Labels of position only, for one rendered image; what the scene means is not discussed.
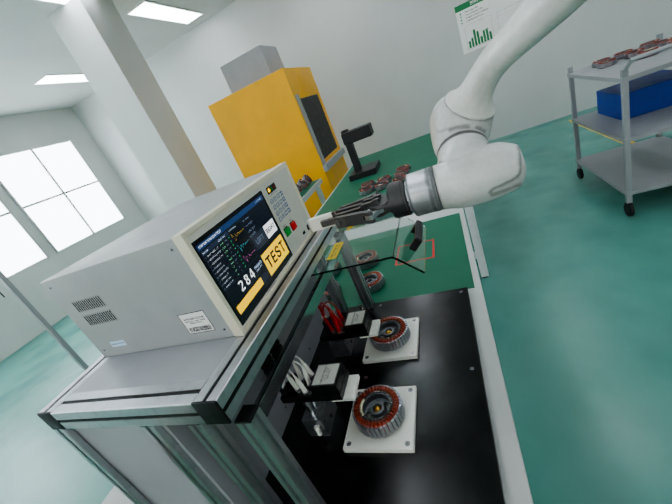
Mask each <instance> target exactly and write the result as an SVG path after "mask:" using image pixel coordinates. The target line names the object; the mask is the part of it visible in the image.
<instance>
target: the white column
mask: <svg viewBox="0 0 672 504"><path fill-rule="evenodd" d="M48 19H49V20H50V22H51V23H52V25H53V27H54V28H55V30H56V31H57V33H58V35H59V36H60V38H61V39H62V41H63V42H64V44H65V46H66V47H67V49H68V50H69V52H70V54H71V55H72V57H73V58H74V60H75V62H76V63H77V65H78V66H79V68H80V69H81V71H82V73H83V74H84V76H85V77H86V79H87V81H88V82H89V84H90V85H91V87H92V88H93V90H94V92H95V93H96V95H97V96H98V98H99V100H100V101H101V103H102V104H103V106H104V108H105V109H106V111H107V112H108V114H109V115H110V117H111V119H112V120H113V122H114V123H115V125H116V127H117V128H118V130H119V131H120V133H121V134H122V136H123V138H124V139H125V141H126V142H127V144H128V146H129V147H130V149H131V150H132V152H133V154H134V155H135V157H136V158H137V160H138V161H139V163H140V165H141V166H142V168H143V169H144V171H145V173H146V174H147V176H148V177H149V179H150V180H151V182H152V184H153V185H154V187H155V188H156V190H157V192H158V193H159V195H160V196H161V198H162V200H163V201H164V203H165V204H166V206H167V207H168V209H171V208H173V207H174V206H176V205H178V204H180V203H183V202H185V201H188V200H191V199H193V198H196V197H198V196H201V195H203V194H206V193H209V192H211V191H214V190H216V187H215V185H214V183H213V182H212V180H211V178H210V176H209V174H208V173H207V171H206V169H205V167H204V165H203V164H202V162H201V160H200V158H199V156H198V155H197V153H196V151H195V149H194V147H193V146H192V144H191V142H190V140H189V138H188V136H187V135H186V133H185V131H184V129H183V127H182V126H181V124H180V122H179V120H178V118H177V117H176V115H175V113H174V111H173V109H172V108H171V106H170V104H169V102H168V100H167V99H166V97H165V95H164V93H163V91H162V90H161V88H160V86H159V84H158V82H157V81H156V79H155V77H154V75H153V73H152V71H151V70H150V68H149V66H148V64H147V62H146V61H145V59H144V57H143V55H142V53H141V52H140V50H139V48H138V46H137V44H136V43H135V41H134V39H133V37H132V35H131V34H130V32H129V30H128V28H127V26H126V25H125V23H124V21H123V19H122V17H121V16H120V14H119V12H118V10H117V8H116V7H115V5H114V3H113V1H112V0H69V1H68V2H67V3H66V4H64V5H62V6H60V7H59V8H58V9H57V10H56V11H55V12H53V13H52V14H51V15H50V16H49V17H48Z"/></svg>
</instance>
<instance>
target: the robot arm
mask: <svg viewBox="0 0 672 504"><path fill-rule="evenodd" d="M586 1H587V0H524V2H523V3H522V4H521V5H520V6H519V8H518V9H517V10H516V11H515V12H514V14H513V15H512V16H511V17H510V18H509V20H508V21H507V22H506V23H505V24H504V26H503V27H502V28H501V29H500V30H499V32H498V33H497V34H496V35H495V36H494V38H493V39H492V40H491V41H490V42H489V44H488V45H487V46H486V47H485V49H484V50H483V51H482V53H481V54H480V56H479V57H478V58H477V60H476V62H475V63H474V65H473V66H472V68H471V70H470V71H469V73H468V75H467V77H466V78H465V80H464V82H463V83H462V84H461V86H460V87H459V88H457V89H455V90H452V91H450V92H448V94H447V95H446V96H444V97H443V98H441V99H440V100H439V101H438V102H437V104H436V105H435V107H434V109H433V111H432V114H431V119H430V134H431V141H432V146H433V149H434V153H435V155H436V157H437V160H438V162H437V164H436V165H434V166H431V167H427V168H425V169H422V170H419V171H416V172H412V173H409V174H407V175H406V181H404V180H399V181H396V182H392V183H389V184H388V185H387V187H386V193H384V194H380V192H379V191H377V192H375V193H373V194H371V195H369V196H366V197H364V198H361V199H359V200H356V201H353V202H351V203H348V204H346V205H343V206H340V207H339V208H340V209H337V210H336V211H332V212H329V213H326V214H323V215H319V216H316V217H313V218H309V219H308V220H307V221H306V222H307V224H308V226H309V229H310V231H311V232H315V231H318V230H322V229H325V228H329V227H332V226H336V227H337V228H343V227H349V226H355V225H360V224H373V223H375V222H376V220H375V218H376V217H382V216H384V215H385V214H388V213H389V212H391V213H393V215H394V217H395V218H401V217H405V216H408V215H412V213H413V211H414V213H415V215H416V216H421V215H425V214H429V213H433V212H436V211H441V210H444V209H451V208H458V209H459V208H465V207H470V206H474V205H478V204H482V203H485V202H488V201H491V200H494V199H496V198H499V197H501V196H504V195H506V194H508V193H510V192H512V191H514V190H516V189H517V188H519V187H521V185H522V184H523V182H524V180H525V177H526V164H525V160H524V157H523V154H522V152H521V149H520V147H519V145H517V144H513V143H507V142H495V143H489V142H488V139H487V138H488V137H489V136H490V132H491V127H492V122H493V118H494V114H495V112H496V106H495V104H494V102H493V99H492V98H493V93H494V90H495V88H496V85H497V84H498V82H499V80H500V78H501V77H502V75H503V74H504V73H505V71H506V70H507V69H508V68H509V67H510V66H511V65H512V64H514V63H515V62H516V61H517V60H518V59H519V58H521V57H522V56H523V55H524V54H525V53H526V52H528V51H529V50H530V49H531V48H532V47H534V46H535V45H536V44H537V43H538V42H540V41H541V40H542V39H543V38H544V37H546V36H547V35H548V34H549V33H550V32H551V31H553V30H554V29H555V28H556V27H557V26H559V25H560V24H561V23H562V22H563V21H565V20H566V19H567V18H568V17H569V16H570V15H572V14H573V13H574V12H575V11H576V10H577V9H579V8H580V7H581V6H582V5H583V4H584V3H585V2H586Z"/></svg>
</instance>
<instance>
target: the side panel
mask: <svg viewBox="0 0 672 504"><path fill-rule="evenodd" d="M54 431H55V432H56V433H57V434H58V435H59V436H61V437H62V438H63V439H64V440H65V441H66V442H67V443H68V444H69V445H70V446H71V447H73V448H74V449H75V450H76V451H77V452H78V453H79V454H80V455H81V456H82V457H83V458H85V459H86V460H87V461H88V462H89V463H90V464H91V465H92V466H93V467H94V468H95V469H97V470H98V471H99V472H100V473H101V474H102V475H103V476H104V477H105V478H106V479H107V480H109V481H110V482H111V483H112V484H113V485H114V486H115V487H116V488H117V489H118V490H119V491H121V492H122V493H123V494H124V495H125V496H126V497H127V498H128V499H129V500H130V501H131V502H132V503H134V504H231V503H230V502H229V501H228V500H227V499H226V497H225V496H224V495H223V494H222V493H221V492H220V491H219V490H218V488H217V487H216V486H215V485H214V484H213V483H212V482H211V481H210V479H209V478H208V477H207V476H206V475H205V474H204V473H203V472H202V470H201V469H200V468H199V467H198V466H197V465H196V464H195V462H194V461H193V460H192V459H191V458H190V457H189V456H188V455H187V453H186V452H185V451H184V450H183V449H182V448H181V447H180V446H179V444H178V443H177V442H176V441H175V440H174V439H173V438H172V437H171V435H170V434H169V433H168V432H167V431H166V430H165V429H164V428H163V426H137V427H107V428H78V429H58V430H54Z"/></svg>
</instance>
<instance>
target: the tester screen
mask: <svg viewBox="0 0 672 504"><path fill-rule="evenodd" d="M271 218H272V216H271V214H270V212H269V210H268V208H267V206H266V204H265V202H264V200H263V198H262V196H261V195H260V196H259V197H258V198H256V199H255V200H254V201H253V202H251V203H250V204H249V205H247V206H246V207H245V208H244V209H242V210H241V211H240V212H239V213H237V214H236V215H235V216H234V217H232V218H231V219H230V220H229V221H227V222H226V223H225V224H223V225H222V226H221V227H220V228H218V229H217V230H216V231H215V232H213V233H212V234H211V235H210V236H208V237H207V238H206V239H205V240H203V241H202V242H201V243H199V244H198V245H197V246H196V248H197V250H198V252H199V253H200V255H201V256H202V258H203V260H204V261H205V263H206V264H207V266H208V268H209V269H210V271H211V272H212V274H213V276H214V277H215V279H216V280H217V282H218V284H219V285H220V287H221V288H222V290H223V292H224V293H225V295H226V296H227V298H228V300H229V301H230V303H231V304H232V306H233V308H234V309H235V311H236V312H237V314H238V316H239V317H240V319H241V320H243V319H244V317H245V316H246V315H247V313H248V312H249V310H250V309H251V308H252V306H253V305H254V304H255V302H256V301H257V299H258V298H259V297H260V295H261V294H262V292H263V291H264V290H265V288H266V287H267V286H268V284H269V283H270V281H271V280H272V279H273V277H274V276H275V274H276V273H277V272H278V270H279V269H280V267H281V266H282V265H283V263H284V262H285V261H286V259H287V258H288V256H289V255H290V254H291V253H290V251H289V253H288V254H287V256H286V257H285V259H284V260H283V261H282V263H281V264H280V265H279V267H278V268H277V269H276V271H275V272H274V274H273V275H272V276H271V274H270V272H269V270H268V269H267V267H266V265H265V263H264V261H263V259H262V258H261V255H262V254H263V253H264V252H265V250H266V249H267V248H268V247H269V246H270V245H271V244H272V242H273V241H274V240H275V239H276V238H277V237H278V235H279V234H281V233H280V231H279V229H278V227H277V225H276V223H275V221H274V219H273V218H272V219H273V221H274V223H275V225H276V227H277V231H276V232H275V233H274V234H273V235H272V236H271V237H270V238H269V239H268V241H267V242H266V243H265V244H264V245H263V246H262V247H261V248H260V249H259V250H257V248H256V246H255V244H254V242H253V240H252V239H251V238H252V237H253V236H254V235H255V234H256V233H257V232H258V231H259V230H260V229H261V228H262V227H263V226H264V225H265V224H266V223H267V222H268V221H269V220H270V219H271ZM251 266H252V268H253V270H254V271H255V273H256V275H257V277H256V278H255V280H254V281H253V282H252V283H251V285H250V286H249V287H248V288H247V290H246V291H245V292H244V293H243V294H242V292H241V291H240V289H239V287H238V286H237V284H236V283H237V282H238V281H239V280H240V279H241V277H242V276H243V275H244V274H245V273H246V272H247V271H248V269H249V268H250V267H251ZM264 272H266V273H267V275H268V277H269V278H268V279H267V280H266V282H265V283H264V284H263V286H262V287H261V288H260V290H259V291H258V292H257V294H256V295H255V296H254V298H253V299H252V301H251V302H250V303H249V305H248V306H247V307H246V309H245V310H244V311H243V313H242V314H240V312H239V311H238V309H237V306H238V305H239V304H240V303H241V301H242V300H243V299H244V297H245V296H246V295H247V294H248V292H249V291H250V290H251V288H252V287H253V286H254V285H255V283H256V282H257V281H258V280H259V278H260V277H261V276H262V274H263V273H264Z"/></svg>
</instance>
